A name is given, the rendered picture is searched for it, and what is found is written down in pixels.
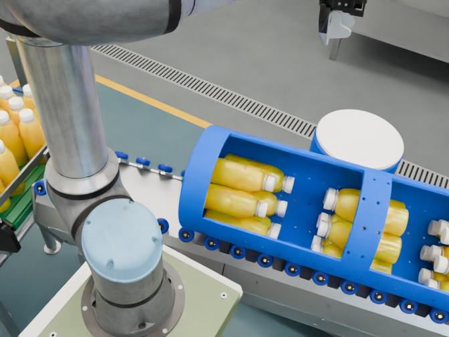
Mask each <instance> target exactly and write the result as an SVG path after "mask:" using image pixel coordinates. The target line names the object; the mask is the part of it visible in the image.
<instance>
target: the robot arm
mask: <svg viewBox="0 0 449 337"><path fill-rule="evenodd" d="M239 1H244V0H0V29H2V30H3V31H4V32H6V33H8V34H9V35H12V36H14V37H15V40H16V43H17V47H18V50H19V53H20V56H21V60H22V63H23V67H24V70H25V74H26V76H27V81H28V83H29V87H30V90H31V94H32V96H33V101H34V103H35V107H36V110H37V114H38V116H39V121H40V123H41V127H42V130H43V134H44V137H45V141H46V143H47V147H48V150H49V154H50V158H49V160H48V162H47V164H46V166H45V173H44V178H43V181H44V185H45V190H46V193H47V196H48V198H49V200H50V201H51V203H52V204H53V205H54V206H55V208H56V209H57V212H58V213H59V215H60V217H61V218H62V220H63V222H64V223H65V226H66V227H67V229H68V231H69V232H70V234H71V236H72V237H73V240H74V241H75V243H76V245H77V246H78V248H79V250H80V251H81V253H82V255H83V257H84V259H85V261H86V262H87V264H88V266H89V268H90V271H91V273H92V276H93V279H94V282H95V283H94V286H93V288H92V293H91V307H92V311H93V313H94V317H95V319H96V321H97V323H98V324H99V325H100V326H101V327H102V328H103V329H104V330H105V331H106V332H108V333H110V334H111V335H114V336H117V337H142V336H145V335H147V334H150V333H152V332H153V331H155V330H157V329H158V328H159V327H161V325H163V323H165V321H166V320H167V319H168V317H169V315H170V313H171V311H172V309H173V306H174V284H173V282H172V278H171V277H170V275H169V273H168V272H167V271H166V270H165V268H164V267H163V259H162V247H163V240H162V233H161V230H160V227H159V224H158V222H157V220H156V218H155V216H154V214H153V213H152V212H151V211H150V210H149V209H148V208H147V207H146V206H144V205H143V204H141V203H139V202H137V201H135V202H134V200H133V198H131V196H130V194H129V193H128V191H127V190H126V189H125V187H124V186H123V184H122V181H121V177H120V168H119V163H118V158H117V156H116V154H115V153H114V151H113V150H112V149H111V148H109V147H108V146H106V140H105V136H104V127H103V123H102V115H101V111H100V103H99V99H98V91H97V86H96V79H95V74H94V67H93V61H92V54H91V49H90V46H105V45H118V44H124V43H132V42H136V41H142V40H145V39H150V38H153V37H158V36H160V35H164V34H167V33H171V32H173V31H176V30H177V29H178V28H179V27H180V24H181V23H182V20H183V18H184V17H188V16H191V15H195V14H198V13H202V12H205V11H209V10H211V9H216V8H219V7H223V6H225V5H230V4H233V3H237V2H239ZM366 3H367V0H319V6H320V12H319V35H320V38H321V40H322V42H323V44H324V45H327V44H328V43H329V39H331V38H347V37H349V36H350V35H351V29H350V28H348V27H352V26H353V25H354V23H355V19H354V17H352V16H358V17H363V13H364V9H365V4H366ZM354 4H355V6H354ZM362 6H363V8H362ZM361 8H362V11H361V10H357V9H361ZM348 13H350V15H349V14H348ZM351 15H352V16H351Z"/></svg>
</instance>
